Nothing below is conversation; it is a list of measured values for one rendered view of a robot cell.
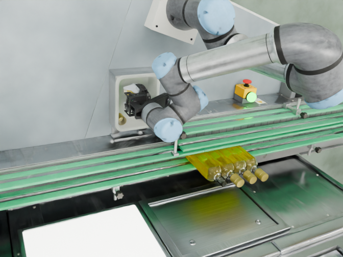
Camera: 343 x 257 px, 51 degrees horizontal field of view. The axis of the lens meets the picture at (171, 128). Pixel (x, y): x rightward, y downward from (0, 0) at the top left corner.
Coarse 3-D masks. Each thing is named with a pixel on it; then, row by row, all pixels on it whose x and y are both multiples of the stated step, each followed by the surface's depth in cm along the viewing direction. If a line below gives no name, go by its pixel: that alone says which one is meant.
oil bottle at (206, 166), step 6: (186, 156) 151; (192, 156) 146; (198, 156) 143; (204, 156) 143; (192, 162) 147; (198, 162) 142; (204, 162) 139; (210, 162) 140; (198, 168) 143; (204, 168) 139; (210, 168) 136; (216, 168) 136; (204, 174) 139; (210, 174) 136; (210, 180) 137
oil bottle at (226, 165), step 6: (216, 150) 148; (210, 156) 145; (216, 156) 144; (222, 156) 144; (216, 162) 141; (222, 162) 140; (228, 162) 141; (222, 168) 138; (228, 168) 138; (222, 174) 139
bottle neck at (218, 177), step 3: (216, 174) 135; (219, 174) 135; (216, 177) 134; (219, 177) 134; (222, 177) 133; (216, 180) 134; (219, 180) 133; (222, 180) 132; (225, 180) 132; (219, 183) 133; (222, 183) 132; (225, 183) 134; (222, 186) 132
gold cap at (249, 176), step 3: (246, 171) 138; (249, 171) 138; (243, 174) 138; (246, 174) 137; (249, 174) 136; (252, 174) 136; (243, 177) 139; (246, 177) 137; (249, 177) 136; (252, 177) 135; (255, 177) 136; (249, 180) 135; (252, 180) 135; (255, 180) 136; (252, 183) 136
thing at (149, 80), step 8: (120, 80) 129; (128, 80) 138; (136, 80) 140; (144, 80) 141; (152, 80) 139; (120, 88) 138; (152, 88) 140; (120, 96) 140; (152, 96) 142; (120, 104) 141; (120, 112) 143; (128, 112) 144; (128, 120) 144; (136, 120) 145; (120, 128) 138; (128, 128) 139; (136, 128) 141
